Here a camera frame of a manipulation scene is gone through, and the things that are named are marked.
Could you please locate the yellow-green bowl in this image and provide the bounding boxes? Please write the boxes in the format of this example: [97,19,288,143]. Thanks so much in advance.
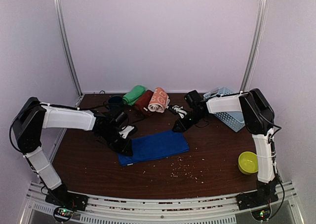
[238,151,258,175]

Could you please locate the left aluminium frame post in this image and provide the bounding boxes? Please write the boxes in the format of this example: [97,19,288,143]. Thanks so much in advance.
[53,0,83,97]

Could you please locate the blue towel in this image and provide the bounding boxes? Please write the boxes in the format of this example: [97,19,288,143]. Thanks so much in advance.
[118,130,190,166]

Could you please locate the front aluminium rail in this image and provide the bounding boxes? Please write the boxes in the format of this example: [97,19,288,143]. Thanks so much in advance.
[17,182,306,224]

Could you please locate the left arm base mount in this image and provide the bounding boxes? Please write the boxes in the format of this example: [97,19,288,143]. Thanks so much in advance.
[45,192,88,224]

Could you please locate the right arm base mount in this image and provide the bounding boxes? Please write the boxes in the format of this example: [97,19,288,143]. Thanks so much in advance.
[236,191,278,222]

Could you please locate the brown rolled towel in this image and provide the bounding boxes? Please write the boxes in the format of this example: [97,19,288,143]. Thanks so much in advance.
[133,90,154,117]

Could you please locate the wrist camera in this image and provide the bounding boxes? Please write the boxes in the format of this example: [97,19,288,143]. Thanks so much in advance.
[119,125,138,138]
[168,105,188,119]

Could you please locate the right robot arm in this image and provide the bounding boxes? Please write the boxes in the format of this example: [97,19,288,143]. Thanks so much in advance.
[172,89,278,205]

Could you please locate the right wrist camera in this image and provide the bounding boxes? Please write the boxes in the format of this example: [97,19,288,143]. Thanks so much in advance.
[168,105,188,119]

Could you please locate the orange patterned rolled towel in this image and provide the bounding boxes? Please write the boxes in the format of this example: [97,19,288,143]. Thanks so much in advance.
[148,87,170,113]

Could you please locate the aluminium frame post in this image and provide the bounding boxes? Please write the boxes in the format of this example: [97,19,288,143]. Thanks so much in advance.
[53,0,83,97]
[239,0,269,91]

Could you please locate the light blue plastic basket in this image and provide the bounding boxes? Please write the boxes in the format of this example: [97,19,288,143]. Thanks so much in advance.
[203,87,245,132]

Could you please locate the dark blue mug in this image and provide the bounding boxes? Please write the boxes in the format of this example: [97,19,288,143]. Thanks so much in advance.
[106,95,124,110]

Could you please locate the green rolled towel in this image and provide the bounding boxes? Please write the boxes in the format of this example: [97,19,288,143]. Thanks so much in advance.
[123,85,147,105]

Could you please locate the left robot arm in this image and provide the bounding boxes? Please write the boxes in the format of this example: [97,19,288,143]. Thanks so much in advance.
[9,97,137,206]

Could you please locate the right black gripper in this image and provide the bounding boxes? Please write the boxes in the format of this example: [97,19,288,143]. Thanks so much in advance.
[173,109,206,132]

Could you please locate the right aluminium frame post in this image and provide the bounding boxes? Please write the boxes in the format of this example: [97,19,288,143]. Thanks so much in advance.
[239,0,269,91]

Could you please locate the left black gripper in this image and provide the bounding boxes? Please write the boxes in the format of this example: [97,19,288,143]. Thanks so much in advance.
[99,127,133,156]

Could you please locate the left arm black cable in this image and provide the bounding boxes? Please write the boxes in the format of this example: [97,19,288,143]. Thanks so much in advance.
[49,102,112,112]

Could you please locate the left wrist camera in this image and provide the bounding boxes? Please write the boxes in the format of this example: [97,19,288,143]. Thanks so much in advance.
[119,125,138,138]

